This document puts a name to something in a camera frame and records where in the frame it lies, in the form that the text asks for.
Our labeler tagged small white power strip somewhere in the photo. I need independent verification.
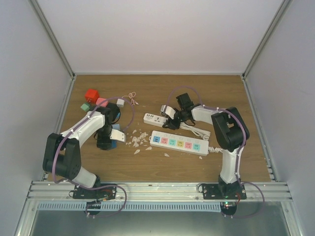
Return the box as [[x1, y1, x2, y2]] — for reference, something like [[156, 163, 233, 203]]
[[143, 113, 211, 141]]

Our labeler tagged blue cube adapter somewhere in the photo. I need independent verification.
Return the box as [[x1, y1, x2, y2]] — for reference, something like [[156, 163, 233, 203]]
[[109, 140, 117, 150]]

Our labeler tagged pale blue charger plug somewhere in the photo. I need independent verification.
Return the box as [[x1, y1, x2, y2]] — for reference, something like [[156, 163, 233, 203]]
[[112, 124, 121, 132]]

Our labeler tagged white multicolour power strip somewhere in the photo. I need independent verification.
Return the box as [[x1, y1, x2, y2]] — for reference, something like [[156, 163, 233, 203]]
[[150, 130, 223, 156]]

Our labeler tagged light green plug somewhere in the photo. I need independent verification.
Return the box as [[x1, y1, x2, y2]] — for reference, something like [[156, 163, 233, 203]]
[[80, 103, 91, 112]]

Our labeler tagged pink plug adapter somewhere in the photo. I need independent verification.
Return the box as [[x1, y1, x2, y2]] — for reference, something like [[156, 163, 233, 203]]
[[95, 97, 108, 107]]

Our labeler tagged white charger with pink cable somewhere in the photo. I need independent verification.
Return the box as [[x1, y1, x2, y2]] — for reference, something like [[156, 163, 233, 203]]
[[116, 91, 139, 108]]

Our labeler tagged red cube socket adapter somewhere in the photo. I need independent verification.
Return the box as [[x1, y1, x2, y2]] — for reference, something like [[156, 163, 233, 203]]
[[85, 89, 99, 104]]

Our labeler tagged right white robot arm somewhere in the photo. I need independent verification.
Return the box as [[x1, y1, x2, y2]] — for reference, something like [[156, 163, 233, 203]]
[[160, 93, 250, 199]]

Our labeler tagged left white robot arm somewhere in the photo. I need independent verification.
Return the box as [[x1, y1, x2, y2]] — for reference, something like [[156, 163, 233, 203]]
[[42, 103, 126, 199]]

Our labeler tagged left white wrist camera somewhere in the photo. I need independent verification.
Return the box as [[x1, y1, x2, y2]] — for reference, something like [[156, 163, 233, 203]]
[[110, 129, 126, 143]]

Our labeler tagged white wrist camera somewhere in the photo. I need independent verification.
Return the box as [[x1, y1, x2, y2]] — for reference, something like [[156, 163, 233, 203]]
[[110, 129, 126, 143], [160, 105, 176, 119]]

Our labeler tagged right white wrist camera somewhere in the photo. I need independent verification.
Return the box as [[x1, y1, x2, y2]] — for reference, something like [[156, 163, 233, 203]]
[[160, 105, 176, 119]]

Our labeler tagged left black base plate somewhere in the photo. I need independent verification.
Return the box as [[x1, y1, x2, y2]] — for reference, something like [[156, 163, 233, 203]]
[[68, 183, 117, 201]]

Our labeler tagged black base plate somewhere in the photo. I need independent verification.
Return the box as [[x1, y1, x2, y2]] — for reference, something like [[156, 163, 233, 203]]
[[197, 183, 247, 201], [68, 183, 117, 201]]

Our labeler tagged grey slotted cable duct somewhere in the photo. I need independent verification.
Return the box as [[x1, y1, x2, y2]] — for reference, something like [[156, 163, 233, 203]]
[[37, 201, 221, 212]]

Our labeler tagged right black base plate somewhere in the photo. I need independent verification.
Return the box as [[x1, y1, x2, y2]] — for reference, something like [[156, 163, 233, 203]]
[[197, 183, 247, 201]]

